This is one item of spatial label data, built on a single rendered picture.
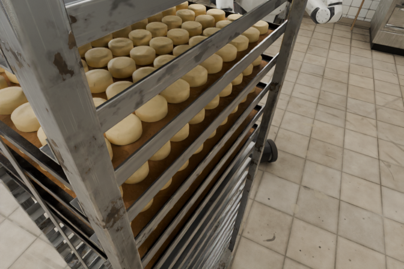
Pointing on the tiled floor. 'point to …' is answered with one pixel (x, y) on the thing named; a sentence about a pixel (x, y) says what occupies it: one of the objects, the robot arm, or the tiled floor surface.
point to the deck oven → (389, 17)
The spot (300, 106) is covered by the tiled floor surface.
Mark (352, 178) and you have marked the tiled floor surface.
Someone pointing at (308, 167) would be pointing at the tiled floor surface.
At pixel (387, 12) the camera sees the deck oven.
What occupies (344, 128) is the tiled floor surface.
